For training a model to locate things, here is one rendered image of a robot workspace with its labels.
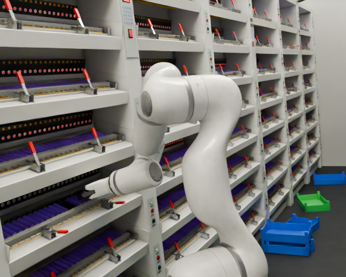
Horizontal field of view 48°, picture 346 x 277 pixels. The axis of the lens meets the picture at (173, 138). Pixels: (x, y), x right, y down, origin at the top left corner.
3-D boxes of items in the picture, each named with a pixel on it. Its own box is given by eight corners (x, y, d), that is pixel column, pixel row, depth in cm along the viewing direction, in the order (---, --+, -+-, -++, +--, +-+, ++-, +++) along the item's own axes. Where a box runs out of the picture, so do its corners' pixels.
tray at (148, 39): (204, 51, 204) (207, 24, 201) (135, 50, 153) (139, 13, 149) (171, 46, 214) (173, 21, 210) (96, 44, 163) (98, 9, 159)
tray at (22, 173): (134, 155, 151) (138, 120, 147) (-6, 205, 99) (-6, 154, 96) (94, 142, 160) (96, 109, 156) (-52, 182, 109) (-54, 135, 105)
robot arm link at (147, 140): (152, 85, 114) (137, 157, 134) (132, 115, 102) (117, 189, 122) (181, 95, 113) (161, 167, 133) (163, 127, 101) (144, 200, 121)
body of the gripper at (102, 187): (125, 168, 131) (102, 175, 137) (105, 176, 122) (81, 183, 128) (132, 189, 131) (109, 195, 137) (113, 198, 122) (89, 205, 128)
